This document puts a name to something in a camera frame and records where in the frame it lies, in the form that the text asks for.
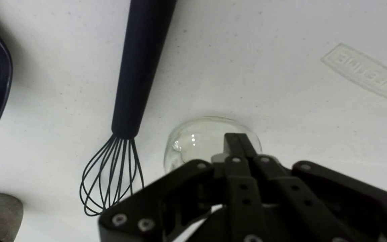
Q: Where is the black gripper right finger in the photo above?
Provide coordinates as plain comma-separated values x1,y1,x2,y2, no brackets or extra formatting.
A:
223,133,387,242

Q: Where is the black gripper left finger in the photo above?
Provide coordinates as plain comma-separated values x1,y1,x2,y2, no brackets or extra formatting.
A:
98,160,225,242

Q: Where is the clear glass jar yellow lid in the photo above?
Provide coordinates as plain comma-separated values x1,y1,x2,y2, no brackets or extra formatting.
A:
164,115,262,172

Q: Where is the black wire whisk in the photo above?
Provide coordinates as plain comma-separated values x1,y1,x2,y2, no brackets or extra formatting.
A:
79,0,177,216

